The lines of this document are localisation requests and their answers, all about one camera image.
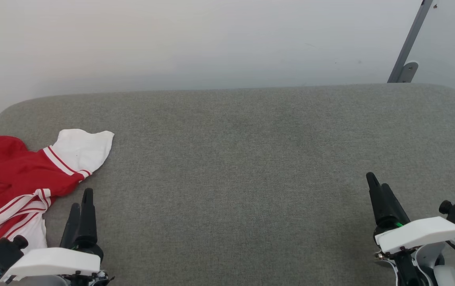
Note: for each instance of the grey metal post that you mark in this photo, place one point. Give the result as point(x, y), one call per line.
point(412, 35)

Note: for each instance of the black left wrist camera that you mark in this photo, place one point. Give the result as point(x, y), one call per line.
point(3, 252)

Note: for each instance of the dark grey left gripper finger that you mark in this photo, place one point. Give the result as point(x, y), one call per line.
point(87, 218)
point(70, 230)

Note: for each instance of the grey metal post bracket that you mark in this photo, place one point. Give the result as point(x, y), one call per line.
point(410, 71)

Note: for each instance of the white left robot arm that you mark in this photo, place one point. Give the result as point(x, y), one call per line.
point(41, 281)

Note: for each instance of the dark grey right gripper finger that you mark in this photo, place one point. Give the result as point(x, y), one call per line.
point(396, 210)
point(377, 202)

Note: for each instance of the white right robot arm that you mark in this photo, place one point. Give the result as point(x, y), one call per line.
point(446, 278)

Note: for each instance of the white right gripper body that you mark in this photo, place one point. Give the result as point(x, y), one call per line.
point(422, 232)

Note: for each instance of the red and white striped garment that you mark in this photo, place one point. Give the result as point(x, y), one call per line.
point(9, 171)

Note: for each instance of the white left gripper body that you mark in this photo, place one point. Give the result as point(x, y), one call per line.
point(53, 261)

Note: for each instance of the clear glass partition panel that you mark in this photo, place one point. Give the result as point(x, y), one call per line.
point(450, 47)

